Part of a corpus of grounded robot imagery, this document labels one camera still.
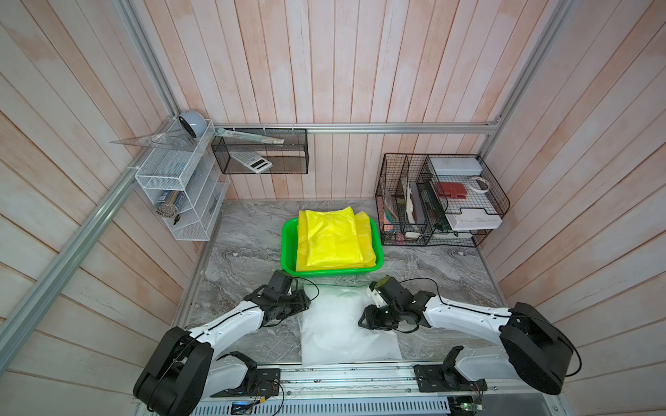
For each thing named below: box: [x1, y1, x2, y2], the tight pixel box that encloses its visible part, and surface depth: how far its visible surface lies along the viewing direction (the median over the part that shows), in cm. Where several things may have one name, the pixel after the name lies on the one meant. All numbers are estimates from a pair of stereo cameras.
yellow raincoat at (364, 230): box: [296, 209, 378, 273], surface depth 96 cm
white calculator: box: [230, 151, 274, 174], surface depth 98 cm
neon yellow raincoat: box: [305, 206, 365, 267], surface depth 95 cm
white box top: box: [430, 156, 484, 176], surface depth 103 cm
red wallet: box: [438, 182, 468, 200], surface depth 95 cm
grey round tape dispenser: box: [178, 110, 208, 138], surface depth 85 cm
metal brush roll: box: [156, 190, 180, 218], surface depth 78 cm
